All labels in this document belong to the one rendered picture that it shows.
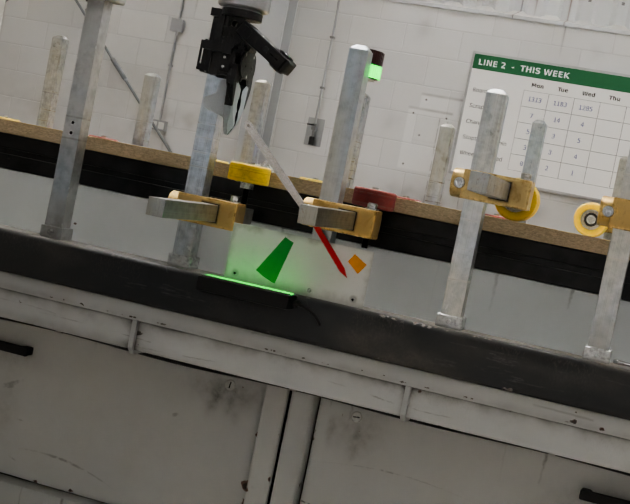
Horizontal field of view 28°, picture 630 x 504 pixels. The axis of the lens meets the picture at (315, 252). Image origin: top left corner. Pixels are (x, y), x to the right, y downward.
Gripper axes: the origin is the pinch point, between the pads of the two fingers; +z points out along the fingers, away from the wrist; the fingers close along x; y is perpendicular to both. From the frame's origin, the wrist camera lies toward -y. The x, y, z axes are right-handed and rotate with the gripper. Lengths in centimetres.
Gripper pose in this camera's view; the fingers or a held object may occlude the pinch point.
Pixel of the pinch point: (231, 128)
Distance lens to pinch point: 218.2
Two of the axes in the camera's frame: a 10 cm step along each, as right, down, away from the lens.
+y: -9.4, -2.1, 2.7
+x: -2.7, -0.1, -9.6
